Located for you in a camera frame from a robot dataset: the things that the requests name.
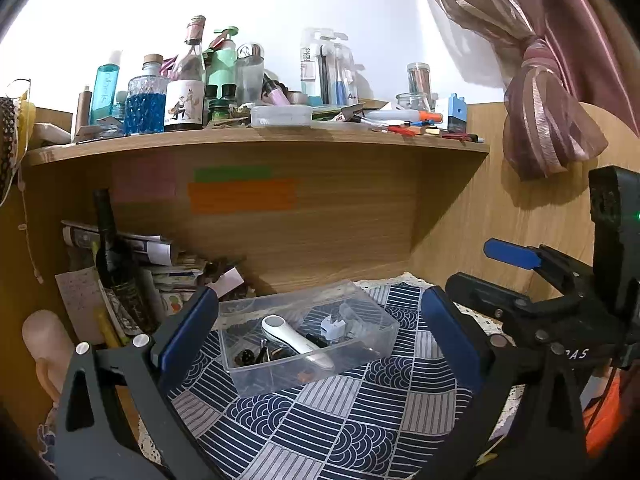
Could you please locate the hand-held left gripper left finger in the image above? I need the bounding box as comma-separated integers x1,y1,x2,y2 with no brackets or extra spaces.
54,285,221,480

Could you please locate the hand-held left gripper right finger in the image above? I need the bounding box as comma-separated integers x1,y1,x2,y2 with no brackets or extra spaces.
421,285,587,480

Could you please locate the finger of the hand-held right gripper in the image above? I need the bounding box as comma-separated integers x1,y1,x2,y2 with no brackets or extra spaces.
445,272,536,322
483,238,596,293

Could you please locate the wood-handled knife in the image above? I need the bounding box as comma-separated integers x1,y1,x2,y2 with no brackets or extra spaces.
257,338,299,364

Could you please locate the clear plastic box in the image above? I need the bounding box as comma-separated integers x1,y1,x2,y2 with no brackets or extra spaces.
217,280,400,398

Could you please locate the white handheld massager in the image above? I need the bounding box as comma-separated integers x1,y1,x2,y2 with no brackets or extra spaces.
261,314,337,372

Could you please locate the white plug adapter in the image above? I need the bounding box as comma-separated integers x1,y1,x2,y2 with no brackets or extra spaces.
319,311,347,341

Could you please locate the stack of books and papers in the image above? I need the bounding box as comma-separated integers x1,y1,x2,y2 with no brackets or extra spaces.
61,219,211,331

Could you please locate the brown jar with white label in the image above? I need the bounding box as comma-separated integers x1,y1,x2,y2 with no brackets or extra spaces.
205,257,256,301

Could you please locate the yellow candle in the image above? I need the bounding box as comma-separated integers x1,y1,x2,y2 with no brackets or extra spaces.
95,310,121,348

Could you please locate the dark wine bottle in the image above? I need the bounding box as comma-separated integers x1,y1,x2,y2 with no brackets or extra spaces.
93,189,151,336

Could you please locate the white note paper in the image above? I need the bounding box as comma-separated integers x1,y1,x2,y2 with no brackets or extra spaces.
55,267,108,346

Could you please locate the blue patterned tablecloth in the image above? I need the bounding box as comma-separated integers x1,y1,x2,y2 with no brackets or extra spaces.
132,271,526,480

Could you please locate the beige cylindrical mug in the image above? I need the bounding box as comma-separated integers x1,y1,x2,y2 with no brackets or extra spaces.
21,310,76,406

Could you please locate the pink curtain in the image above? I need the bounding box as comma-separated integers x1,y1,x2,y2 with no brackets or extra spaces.
407,0,640,181

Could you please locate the blue pencil sharpener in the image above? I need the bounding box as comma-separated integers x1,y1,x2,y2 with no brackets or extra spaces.
447,94,468,133

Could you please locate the wooden shelf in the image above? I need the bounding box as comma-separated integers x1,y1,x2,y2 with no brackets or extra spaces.
22,125,491,296

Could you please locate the orange sticky note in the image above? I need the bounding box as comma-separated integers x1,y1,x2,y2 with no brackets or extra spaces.
187,179,298,213

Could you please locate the orange cloth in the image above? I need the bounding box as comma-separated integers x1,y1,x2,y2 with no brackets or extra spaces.
582,372,623,458

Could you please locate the pink sticky note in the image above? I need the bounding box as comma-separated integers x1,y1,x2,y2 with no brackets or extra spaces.
111,157,177,203

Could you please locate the green sticky note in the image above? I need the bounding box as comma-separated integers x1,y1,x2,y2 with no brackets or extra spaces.
194,166,273,183

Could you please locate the low glass jar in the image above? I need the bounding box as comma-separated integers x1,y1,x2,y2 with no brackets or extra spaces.
397,91,431,111

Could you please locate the tall glass jar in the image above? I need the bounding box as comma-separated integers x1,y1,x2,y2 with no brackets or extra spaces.
406,62,432,106

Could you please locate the clear bottle with illustrated label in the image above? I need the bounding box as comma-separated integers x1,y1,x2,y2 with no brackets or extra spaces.
163,15,207,132

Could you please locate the glass bottle with blue beads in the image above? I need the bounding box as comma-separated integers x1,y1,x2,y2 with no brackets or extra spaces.
123,55,167,136

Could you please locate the white translucent plastic case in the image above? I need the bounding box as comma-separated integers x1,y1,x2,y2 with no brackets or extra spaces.
250,105,313,128

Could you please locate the brown cardboard tube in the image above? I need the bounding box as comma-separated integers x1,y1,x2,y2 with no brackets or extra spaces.
75,87,92,141

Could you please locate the clear pack of pens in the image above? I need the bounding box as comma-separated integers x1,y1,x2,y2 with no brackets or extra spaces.
300,27,358,108

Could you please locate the tall teal bottle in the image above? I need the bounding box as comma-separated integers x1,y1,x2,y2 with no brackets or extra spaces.
89,51,123,126

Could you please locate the frosted clear bottle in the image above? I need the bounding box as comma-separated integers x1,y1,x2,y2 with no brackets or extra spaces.
236,44,265,106

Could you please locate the black lace ribbon roll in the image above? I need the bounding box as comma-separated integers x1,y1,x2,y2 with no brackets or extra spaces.
0,96,23,181

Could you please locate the mint green bottle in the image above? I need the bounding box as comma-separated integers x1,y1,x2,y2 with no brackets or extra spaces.
205,26,238,121

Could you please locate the white earphone cable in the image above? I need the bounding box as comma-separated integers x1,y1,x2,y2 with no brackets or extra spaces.
0,80,43,281

